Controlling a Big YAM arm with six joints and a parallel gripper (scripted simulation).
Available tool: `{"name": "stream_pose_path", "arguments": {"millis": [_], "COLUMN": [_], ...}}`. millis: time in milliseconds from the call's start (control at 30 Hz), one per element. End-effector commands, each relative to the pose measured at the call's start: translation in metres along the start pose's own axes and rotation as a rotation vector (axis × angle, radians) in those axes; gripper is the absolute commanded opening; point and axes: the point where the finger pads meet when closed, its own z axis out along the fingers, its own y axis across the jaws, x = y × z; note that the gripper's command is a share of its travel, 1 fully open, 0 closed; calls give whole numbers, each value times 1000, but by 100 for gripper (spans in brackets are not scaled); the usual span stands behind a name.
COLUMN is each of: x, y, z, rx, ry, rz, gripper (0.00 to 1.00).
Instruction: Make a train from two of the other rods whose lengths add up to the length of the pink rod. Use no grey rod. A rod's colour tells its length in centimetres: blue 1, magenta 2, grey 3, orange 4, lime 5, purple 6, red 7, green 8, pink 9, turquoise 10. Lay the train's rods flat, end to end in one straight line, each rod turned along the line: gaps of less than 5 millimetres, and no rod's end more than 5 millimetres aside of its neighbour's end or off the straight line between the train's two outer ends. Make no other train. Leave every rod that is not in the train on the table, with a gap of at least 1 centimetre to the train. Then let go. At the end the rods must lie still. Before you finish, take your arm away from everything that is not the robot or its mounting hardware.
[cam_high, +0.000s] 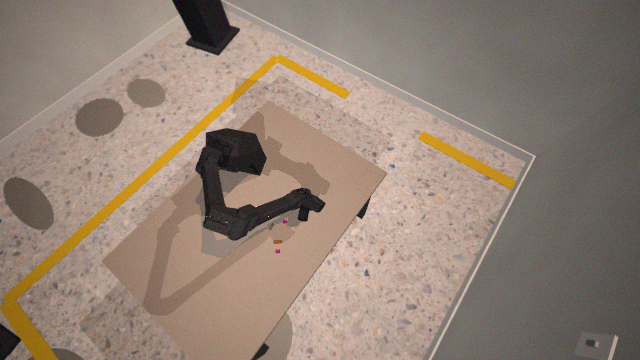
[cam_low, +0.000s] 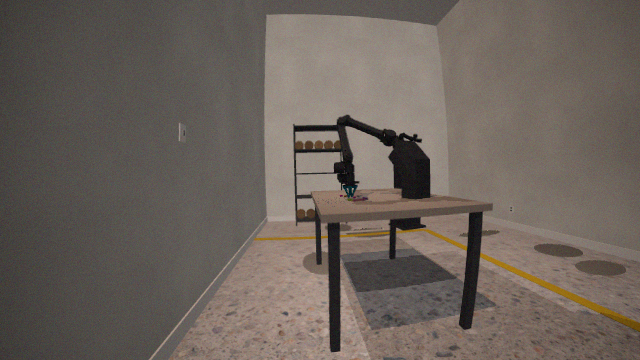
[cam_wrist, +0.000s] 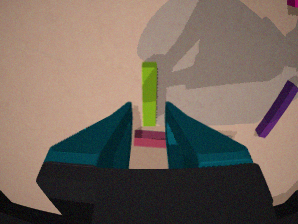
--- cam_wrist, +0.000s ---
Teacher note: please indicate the lime green rod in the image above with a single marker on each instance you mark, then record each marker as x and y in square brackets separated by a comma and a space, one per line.
[149, 87]

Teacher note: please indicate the purple rod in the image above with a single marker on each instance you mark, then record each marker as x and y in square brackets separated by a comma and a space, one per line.
[277, 109]

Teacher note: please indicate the pink rod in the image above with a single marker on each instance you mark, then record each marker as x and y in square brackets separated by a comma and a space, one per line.
[149, 139]

